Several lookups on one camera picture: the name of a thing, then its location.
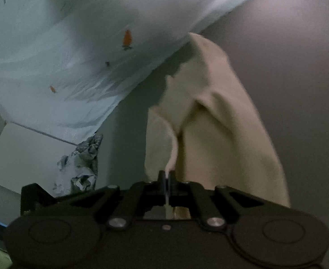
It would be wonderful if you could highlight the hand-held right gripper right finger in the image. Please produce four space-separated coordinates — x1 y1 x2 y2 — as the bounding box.
167 170 266 228

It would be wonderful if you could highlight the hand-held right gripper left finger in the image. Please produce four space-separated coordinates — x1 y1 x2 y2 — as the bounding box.
69 170 166 229

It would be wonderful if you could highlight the cream garment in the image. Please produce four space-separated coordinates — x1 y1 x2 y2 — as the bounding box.
144 32 292 219

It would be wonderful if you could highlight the white board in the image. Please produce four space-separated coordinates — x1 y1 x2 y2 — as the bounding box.
0 121 79 196

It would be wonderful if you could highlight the grey-blue crumpled garment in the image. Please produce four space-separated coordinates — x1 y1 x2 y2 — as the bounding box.
52 133 104 197

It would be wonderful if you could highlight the carrot print backdrop sheet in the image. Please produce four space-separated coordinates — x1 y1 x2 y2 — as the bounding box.
0 0 292 147

